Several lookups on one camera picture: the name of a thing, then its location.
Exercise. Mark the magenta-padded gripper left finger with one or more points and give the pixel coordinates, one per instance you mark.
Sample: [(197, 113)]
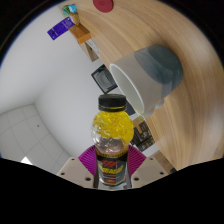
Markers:
[(76, 171)]

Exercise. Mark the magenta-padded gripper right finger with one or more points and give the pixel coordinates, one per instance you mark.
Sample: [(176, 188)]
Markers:
[(146, 171)]

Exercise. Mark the clear black-capped drink bottle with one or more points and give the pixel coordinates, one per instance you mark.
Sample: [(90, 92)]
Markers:
[(111, 128)]

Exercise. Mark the rectangular ceiling light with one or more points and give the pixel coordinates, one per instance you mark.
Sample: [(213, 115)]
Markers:
[(26, 161)]

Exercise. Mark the white and grey mug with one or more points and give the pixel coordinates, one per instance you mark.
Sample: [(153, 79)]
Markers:
[(150, 76)]

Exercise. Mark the wooden side desk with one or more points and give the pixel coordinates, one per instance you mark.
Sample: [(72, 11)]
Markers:
[(92, 50)]

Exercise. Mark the orange-brown wooden box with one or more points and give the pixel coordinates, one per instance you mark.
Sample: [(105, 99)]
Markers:
[(80, 33)]

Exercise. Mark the purple upright card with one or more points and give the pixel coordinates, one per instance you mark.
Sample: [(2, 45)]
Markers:
[(60, 28)]

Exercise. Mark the small tan packet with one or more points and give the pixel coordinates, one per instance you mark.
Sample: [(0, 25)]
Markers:
[(74, 18)]

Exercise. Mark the flat round red coaster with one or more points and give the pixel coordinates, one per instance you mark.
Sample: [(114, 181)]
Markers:
[(103, 5)]

